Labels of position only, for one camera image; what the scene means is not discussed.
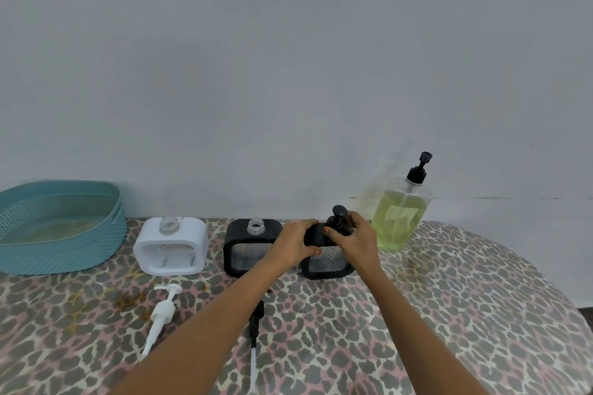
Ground person's right hand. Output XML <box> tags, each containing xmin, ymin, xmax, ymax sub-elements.
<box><xmin>324</xmin><ymin>210</ymin><xmax>382</xmax><ymax>273</ymax></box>

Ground person's left hand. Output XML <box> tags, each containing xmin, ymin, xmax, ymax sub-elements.
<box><xmin>271</xmin><ymin>219</ymin><xmax>322</xmax><ymax>271</ymax></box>

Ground black square soap dispenser bottle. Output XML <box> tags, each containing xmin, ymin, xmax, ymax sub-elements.
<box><xmin>301</xmin><ymin>222</ymin><xmax>356</xmax><ymax>281</ymax></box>
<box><xmin>223</xmin><ymin>218</ymin><xmax>284</xmax><ymax>278</ymax></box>

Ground black dispenser pump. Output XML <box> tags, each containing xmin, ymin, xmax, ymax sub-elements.
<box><xmin>326</xmin><ymin>205</ymin><xmax>354</xmax><ymax>237</ymax></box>
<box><xmin>247</xmin><ymin>287</ymin><xmax>272</xmax><ymax>394</ymax></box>

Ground person's left forearm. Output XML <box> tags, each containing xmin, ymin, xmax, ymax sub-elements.
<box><xmin>109</xmin><ymin>255</ymin><xmax>297</xmax><ymax>395</ymax></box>

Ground person's right forearm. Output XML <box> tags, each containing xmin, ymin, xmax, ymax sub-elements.
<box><xmin>354</xmin><ymin>261</ymin><xmax>490</xmax><ymax>395</ymax></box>

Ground clear bottle of yellow liquid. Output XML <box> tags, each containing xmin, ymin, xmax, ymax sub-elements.
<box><xmin>370</xmin><ymin>152</ymin><xmax>434</xmax><ymax>252</ymax></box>

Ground white square soap dispenser bottle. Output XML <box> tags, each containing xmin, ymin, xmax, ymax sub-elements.
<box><xmin>133</xmin><ymin>216</ymin><xmax>209</xmax><ymax>276</ymax></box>

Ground leopard print tablecloth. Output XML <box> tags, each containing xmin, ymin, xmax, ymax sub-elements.
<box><xmin>0</xmin><ymin>218</ymin><xmax>593</xmax><ymax>395</ymax></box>

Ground white dispenser pump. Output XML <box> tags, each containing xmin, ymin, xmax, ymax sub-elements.
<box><xmin>140</xmin><ymin>284</ymin><xmax>183</xmax><ymax>358</ymax></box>

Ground teal woven plastic basket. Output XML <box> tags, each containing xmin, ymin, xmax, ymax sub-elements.
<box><xmin>0</xmin><ymin>180</ymin><xmax>128</xmax><ymax>276</ymax></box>

